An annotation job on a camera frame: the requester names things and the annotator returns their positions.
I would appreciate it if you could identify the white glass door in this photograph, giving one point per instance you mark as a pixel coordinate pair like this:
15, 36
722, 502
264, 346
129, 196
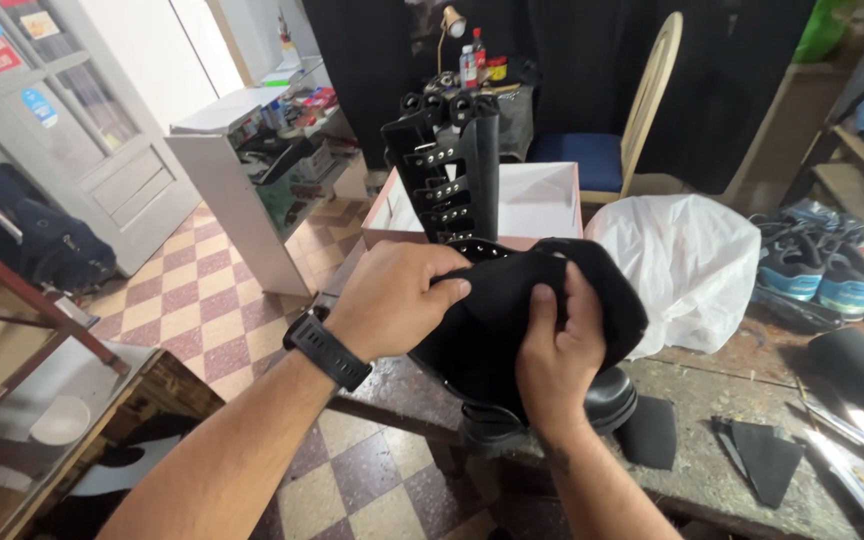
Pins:
72, 120

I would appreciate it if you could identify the tall black studded boot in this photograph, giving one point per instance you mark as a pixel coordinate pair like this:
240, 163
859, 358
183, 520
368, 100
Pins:
454, 195

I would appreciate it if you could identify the person's right hand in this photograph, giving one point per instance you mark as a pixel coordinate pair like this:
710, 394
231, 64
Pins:
559, 352

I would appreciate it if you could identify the black rubber roll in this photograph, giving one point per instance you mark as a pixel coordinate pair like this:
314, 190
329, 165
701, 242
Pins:
859, 364

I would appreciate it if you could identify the red cap bottle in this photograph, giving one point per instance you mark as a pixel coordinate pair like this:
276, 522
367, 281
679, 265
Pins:
479, 49

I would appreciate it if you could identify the black blue sneaker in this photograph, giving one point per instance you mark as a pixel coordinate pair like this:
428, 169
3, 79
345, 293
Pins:
848, 281
792, 270

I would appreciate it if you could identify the white plastic bag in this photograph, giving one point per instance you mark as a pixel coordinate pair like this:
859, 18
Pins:
679, 262

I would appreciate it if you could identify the yellow red tin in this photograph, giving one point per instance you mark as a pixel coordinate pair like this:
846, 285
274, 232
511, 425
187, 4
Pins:
496, 69

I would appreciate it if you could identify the grey cluttered side table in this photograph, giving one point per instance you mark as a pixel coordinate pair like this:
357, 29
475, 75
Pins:
503, 116

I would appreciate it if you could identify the gold desk lamp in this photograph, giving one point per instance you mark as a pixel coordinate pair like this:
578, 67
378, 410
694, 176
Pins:
448, 30

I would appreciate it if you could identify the person's left hand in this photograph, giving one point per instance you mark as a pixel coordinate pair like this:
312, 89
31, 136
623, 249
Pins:
391, 300

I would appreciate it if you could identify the black rounded leather piece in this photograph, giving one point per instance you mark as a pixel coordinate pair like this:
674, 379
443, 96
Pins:
649, 431

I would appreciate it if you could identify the white shelf with supplies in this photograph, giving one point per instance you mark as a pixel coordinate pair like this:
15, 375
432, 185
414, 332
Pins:
267, 172

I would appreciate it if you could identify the dark blue bag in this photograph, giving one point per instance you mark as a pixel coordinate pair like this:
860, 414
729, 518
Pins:
49, 240

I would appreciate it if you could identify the wooden shelf with bags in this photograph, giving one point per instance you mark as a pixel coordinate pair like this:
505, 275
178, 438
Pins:
863, 127

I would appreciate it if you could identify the black wrist watch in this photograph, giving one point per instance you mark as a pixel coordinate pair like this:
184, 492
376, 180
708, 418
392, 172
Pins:
327, 351

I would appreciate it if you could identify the black cloth piece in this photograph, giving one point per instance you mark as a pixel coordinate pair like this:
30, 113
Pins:
522, 315

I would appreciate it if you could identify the black triangular leather scrap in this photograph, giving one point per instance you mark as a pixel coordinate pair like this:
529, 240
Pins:
762, 457

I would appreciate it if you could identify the pink white cardboard box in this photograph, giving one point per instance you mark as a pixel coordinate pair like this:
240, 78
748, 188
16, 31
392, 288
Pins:
537, 202

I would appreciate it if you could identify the metal blade knife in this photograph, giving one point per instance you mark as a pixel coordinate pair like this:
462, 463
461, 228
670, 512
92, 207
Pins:
852, 472

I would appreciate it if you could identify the red wooden table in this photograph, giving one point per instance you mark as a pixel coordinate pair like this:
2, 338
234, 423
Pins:
19, 315

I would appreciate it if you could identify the white round bowl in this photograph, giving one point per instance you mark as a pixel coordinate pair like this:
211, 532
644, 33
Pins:
61, 420

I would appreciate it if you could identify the clear plastic bottle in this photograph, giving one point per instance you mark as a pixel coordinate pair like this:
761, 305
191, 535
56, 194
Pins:
468, 67

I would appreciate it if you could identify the black curtain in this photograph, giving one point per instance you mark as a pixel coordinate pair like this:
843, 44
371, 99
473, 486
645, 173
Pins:
552, 67

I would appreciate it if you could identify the wooden chair blue seat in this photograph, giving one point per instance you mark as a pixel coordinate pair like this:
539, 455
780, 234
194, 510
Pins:
612, 142

